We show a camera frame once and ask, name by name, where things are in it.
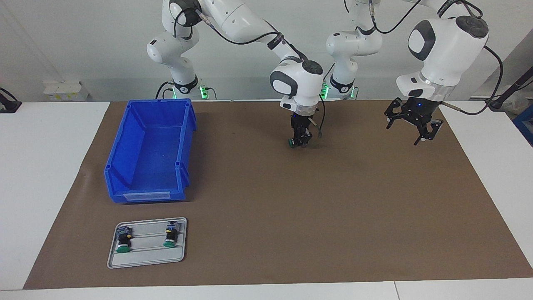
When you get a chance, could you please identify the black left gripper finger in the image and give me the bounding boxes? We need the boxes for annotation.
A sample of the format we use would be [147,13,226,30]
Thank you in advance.
[413,118,444,146]
[385,99,406,129]

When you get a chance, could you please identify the brown table mat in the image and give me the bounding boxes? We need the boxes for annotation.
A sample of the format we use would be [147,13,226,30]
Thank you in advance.
[23,99,533,290]

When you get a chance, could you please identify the clear plastic bag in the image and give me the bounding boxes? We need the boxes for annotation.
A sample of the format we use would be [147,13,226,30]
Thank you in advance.
[504,91,530,115]

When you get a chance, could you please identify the black stand pole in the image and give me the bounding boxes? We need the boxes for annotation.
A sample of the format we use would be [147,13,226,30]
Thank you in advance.
[488,66,533,111]

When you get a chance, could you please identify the blue crate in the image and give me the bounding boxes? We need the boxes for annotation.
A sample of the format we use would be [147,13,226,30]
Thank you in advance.
[513,105,533,147]

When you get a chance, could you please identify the blue plastic storage bin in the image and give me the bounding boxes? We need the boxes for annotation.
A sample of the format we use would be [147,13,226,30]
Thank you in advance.
[103,98,197,205]

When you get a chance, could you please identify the grey metal tray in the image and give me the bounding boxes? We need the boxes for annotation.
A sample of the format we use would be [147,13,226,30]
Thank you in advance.
[107,217,188,269]

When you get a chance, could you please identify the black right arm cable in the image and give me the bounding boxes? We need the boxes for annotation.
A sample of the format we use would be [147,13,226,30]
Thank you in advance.
[172,6,326,139]

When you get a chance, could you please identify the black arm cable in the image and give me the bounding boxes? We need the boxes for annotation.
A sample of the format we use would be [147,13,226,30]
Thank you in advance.
[172,6,326,139]
[344,0,504,116]

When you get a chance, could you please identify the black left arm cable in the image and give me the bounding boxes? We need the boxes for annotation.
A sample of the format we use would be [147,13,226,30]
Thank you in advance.
[344,0,504,116]

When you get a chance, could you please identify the black base cable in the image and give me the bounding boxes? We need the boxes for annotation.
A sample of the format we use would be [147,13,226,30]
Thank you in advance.
[156,81,175,100]

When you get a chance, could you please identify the white wall socket box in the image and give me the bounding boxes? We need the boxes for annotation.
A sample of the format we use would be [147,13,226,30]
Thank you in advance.
[43,80,90,101]

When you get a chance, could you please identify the black clamp mount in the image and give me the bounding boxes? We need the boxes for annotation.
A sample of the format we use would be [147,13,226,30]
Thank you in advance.
[0,87,22,114]

